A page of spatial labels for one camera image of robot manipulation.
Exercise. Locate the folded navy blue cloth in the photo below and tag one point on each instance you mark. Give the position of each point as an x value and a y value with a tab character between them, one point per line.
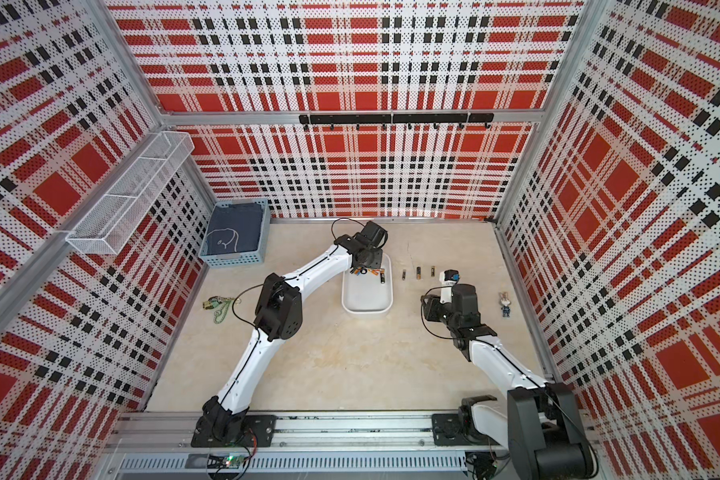
234	228

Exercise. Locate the green keychain with rings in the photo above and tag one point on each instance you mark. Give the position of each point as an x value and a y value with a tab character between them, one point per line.
221	307

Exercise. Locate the small toy figure keychain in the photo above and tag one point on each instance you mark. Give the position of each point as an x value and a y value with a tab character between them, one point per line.
505	303

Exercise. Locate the light blue perforated basket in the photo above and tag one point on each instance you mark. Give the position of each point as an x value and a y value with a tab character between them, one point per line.
238	259

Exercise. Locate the black wall hook rail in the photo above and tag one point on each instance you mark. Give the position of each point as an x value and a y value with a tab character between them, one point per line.
333	120

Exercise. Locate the white wire mesh shelf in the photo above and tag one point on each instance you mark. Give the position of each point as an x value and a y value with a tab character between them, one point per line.
113	219

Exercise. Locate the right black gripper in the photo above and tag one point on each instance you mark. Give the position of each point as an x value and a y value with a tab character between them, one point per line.
430	309

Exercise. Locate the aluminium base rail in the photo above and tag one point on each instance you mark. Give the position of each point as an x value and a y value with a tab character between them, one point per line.
299	443

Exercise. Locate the green circuit board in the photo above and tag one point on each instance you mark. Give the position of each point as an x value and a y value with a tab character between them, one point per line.
231	461

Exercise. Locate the white oval storage tray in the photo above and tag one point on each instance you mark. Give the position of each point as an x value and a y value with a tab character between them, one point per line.
365	295

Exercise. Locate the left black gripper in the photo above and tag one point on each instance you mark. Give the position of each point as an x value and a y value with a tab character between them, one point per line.
377	260

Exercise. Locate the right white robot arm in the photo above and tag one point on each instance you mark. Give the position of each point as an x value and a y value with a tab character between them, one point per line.
541	430

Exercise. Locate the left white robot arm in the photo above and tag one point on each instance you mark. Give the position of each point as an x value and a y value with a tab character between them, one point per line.
278	317

